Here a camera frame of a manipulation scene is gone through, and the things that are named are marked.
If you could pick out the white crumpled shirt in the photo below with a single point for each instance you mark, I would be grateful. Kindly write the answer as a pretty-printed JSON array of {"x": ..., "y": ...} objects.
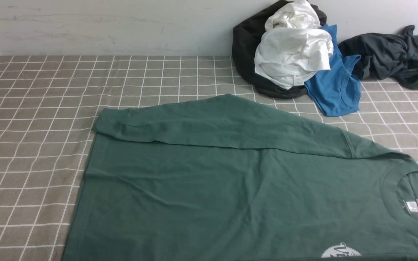
[{"x": 294, "y": 46}]

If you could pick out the black crumpled garment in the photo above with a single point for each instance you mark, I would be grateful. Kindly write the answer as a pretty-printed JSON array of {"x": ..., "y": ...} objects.
[{"x": 247, "y": 36}]

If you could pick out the green long-sleeved shirt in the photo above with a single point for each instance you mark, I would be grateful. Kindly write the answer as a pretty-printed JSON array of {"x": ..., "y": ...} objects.
[{"x": 229, "y": 179}]

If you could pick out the dark grey crumpled shirt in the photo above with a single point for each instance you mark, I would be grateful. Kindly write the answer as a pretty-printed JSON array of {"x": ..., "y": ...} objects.
[{"x": 385, "y": 56}]

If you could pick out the grey checkered tablecloth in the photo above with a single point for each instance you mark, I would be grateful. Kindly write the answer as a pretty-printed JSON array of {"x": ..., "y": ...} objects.
[{"x": 48, "y": 105}]

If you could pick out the blue tank top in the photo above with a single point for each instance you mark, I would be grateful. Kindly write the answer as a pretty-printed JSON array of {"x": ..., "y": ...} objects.
[{"x": 336, "y": 91}]

